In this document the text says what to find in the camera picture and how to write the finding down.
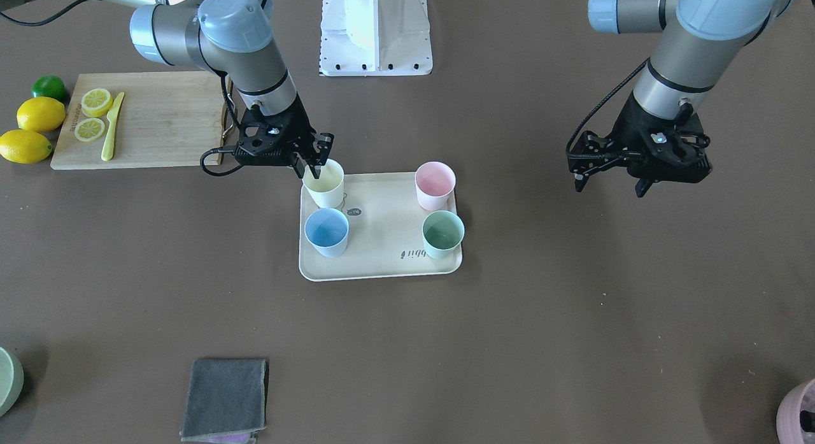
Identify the whole lemon near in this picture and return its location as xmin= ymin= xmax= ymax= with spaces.
xmin=1 ymin=129 xmax=53 ymax=164

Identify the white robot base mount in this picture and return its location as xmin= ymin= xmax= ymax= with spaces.
xmin=318 ymin=0 xmax=434 ymax=76

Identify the lemon slice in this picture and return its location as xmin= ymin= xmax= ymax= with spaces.
xmin=80 ymin=88 xmax=113 ymax=118
xmin=73 ymin=118 xmax=106 ymax=143

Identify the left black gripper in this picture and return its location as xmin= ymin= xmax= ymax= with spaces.
xmin=567 ymin=95 xmax=712 ymax=198

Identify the green bowl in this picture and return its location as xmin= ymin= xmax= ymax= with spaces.
xmin=0 ymin=347 xmax=24 ymax=416

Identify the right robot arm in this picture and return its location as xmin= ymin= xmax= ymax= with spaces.
xmin=2 ymin=0 xmax=334 ymax=179

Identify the wooden cutting board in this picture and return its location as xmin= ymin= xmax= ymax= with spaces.
xmin=50 ymin=71 xmax=226 ymax=170

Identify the green lime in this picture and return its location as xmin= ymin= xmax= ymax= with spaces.
xmin=30 ymin=75 xmax=67 ymax=102

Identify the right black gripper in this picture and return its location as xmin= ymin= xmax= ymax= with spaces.
xmin=233 ymin=96 xmax=334 ymax=179

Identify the whole lemon far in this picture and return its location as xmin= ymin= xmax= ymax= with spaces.
xmin=17 ymin=96 xmax=66 ymax=132

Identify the blue cup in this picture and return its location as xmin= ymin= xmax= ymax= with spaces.
xmin=304 ymin=207 xmax=350 ymax=258

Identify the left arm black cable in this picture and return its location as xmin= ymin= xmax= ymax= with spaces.
xmin=565 ymin=57 xmax=650 ymax=158

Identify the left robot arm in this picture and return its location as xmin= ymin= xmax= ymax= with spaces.
xmin=565 ymin=0 xmax=795 ymax=197

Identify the green cup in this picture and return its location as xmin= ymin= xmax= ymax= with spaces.
xmin=422 ymin=211 xmax=465 ymax=259

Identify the yellow plastic knife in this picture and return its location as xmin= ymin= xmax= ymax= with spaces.
xmin=100 ymin=92 xmax=125 ymax=162

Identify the pink cup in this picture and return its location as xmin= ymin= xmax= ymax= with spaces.
xmin=415 ymin=161 xmax=457 ymax=211

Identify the pale yellow cup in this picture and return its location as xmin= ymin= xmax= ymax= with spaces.
xmin=302 ymin=159 xmax=344 ymax=208

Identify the lower lemon slice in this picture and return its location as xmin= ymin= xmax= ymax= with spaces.
xmin=73 ymin=118 xmax=106 ymax=143

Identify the pink bowl with ice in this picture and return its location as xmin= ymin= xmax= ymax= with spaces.
xmin=776 ymin=380 xmax=814 ymax=443

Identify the purple cloth under grey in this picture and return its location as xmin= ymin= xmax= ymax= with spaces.
xmin=208 ymin=432 xmax=257 ymax=444

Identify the upper lemon slice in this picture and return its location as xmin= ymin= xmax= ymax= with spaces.
xmin=80 ymin=88 xmax=113 ymax=118

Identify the cream rabbit tray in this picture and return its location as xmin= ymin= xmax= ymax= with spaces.
xmin=298 ymin=172 xmax=463 ymax=282

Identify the grey folded cloth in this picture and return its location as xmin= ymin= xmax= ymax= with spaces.
xmin=180 ymin=358 xmax=268 ymax=443

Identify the whole lemon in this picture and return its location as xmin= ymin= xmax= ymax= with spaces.
xmin=1 ymin=129 xmax=53 ymax=164
xmin=17 ymin=96 xmax=66 ymax=132

